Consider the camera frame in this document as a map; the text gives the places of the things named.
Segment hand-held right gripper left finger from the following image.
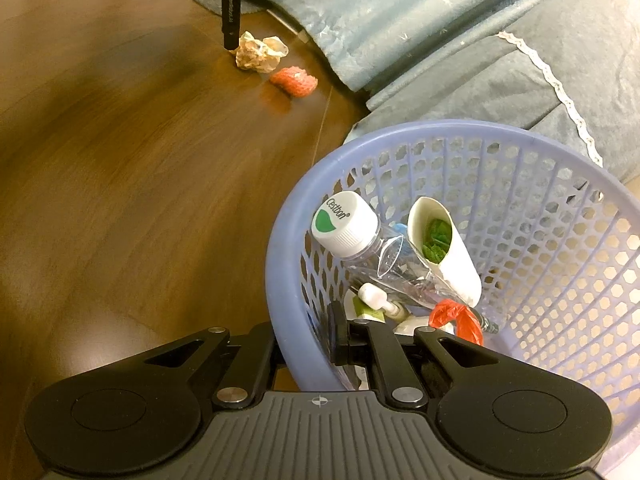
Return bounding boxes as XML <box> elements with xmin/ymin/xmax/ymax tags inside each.
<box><xmin>142</xmin><ymin>322</ymin><xmax>283</xmax><ymax>408</ymax></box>

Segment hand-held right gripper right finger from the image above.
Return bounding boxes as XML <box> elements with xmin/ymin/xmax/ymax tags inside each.
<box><xmin>327</xmin><ymin>302</ymin><xmax>501</xmax><ymax>406</ymax></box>

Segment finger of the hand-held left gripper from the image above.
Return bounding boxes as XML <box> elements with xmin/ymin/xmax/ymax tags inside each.
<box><xmin>215</xmin><ymin>0</ymin><xmax>242</xmax><ymax>51</ymax></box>

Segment brown paper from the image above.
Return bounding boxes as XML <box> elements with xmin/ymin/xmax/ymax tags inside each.
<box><xmin>235</xmin><ymin>31</ymin><xmax>289</xmax><ymax>73</ymax></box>

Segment white brush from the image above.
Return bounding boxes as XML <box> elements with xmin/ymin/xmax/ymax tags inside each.
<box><xmin>357</xmin><ymin>282</ymin><xmax>408</xmax><ymax>322</ymax></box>

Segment crushed clear plastic bottle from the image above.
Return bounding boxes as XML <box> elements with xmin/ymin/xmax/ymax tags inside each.
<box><xmin>310</xmin><ymin>191</ymin><xmax>451</xmax><ymax>313</ymax></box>

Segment red plastic bag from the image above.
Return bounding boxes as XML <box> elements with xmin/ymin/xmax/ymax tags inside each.
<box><xmin>430</xmin><ymin>299</ymin><xmax>485</xmax><ymax>347</ymax></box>

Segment white cardboard tube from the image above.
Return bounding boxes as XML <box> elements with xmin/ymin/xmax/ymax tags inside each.
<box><xmin>406</xmin><ymin>196</ymin><xmax>482</xmax><ymax>307</ymax></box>

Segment lavender plastic mesh basket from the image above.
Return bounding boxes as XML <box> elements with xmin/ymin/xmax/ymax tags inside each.
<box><xmin>265</xmin><ymin>119</ymin><xmax>640</xmax><ymax>478</ymax></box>

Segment orange foam fruit net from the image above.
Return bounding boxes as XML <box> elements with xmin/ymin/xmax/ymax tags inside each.
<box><xmin>270</xmin><ymin>66</ymin><xmax>318</xmax><ymax>98</ymax></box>

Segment light blue star curtain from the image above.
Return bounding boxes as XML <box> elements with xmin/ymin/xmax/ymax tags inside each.
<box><xmin>130</xmin><ymin>0</ymin><xmax>616</xmax><ymax>93</ymax></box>

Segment grey-blue lace-trimmed bed skirt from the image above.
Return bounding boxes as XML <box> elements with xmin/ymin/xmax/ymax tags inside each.
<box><xmin>350</xmin><ymin>0</ymin><xmax>640</xmax><ymax>186</ymax></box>

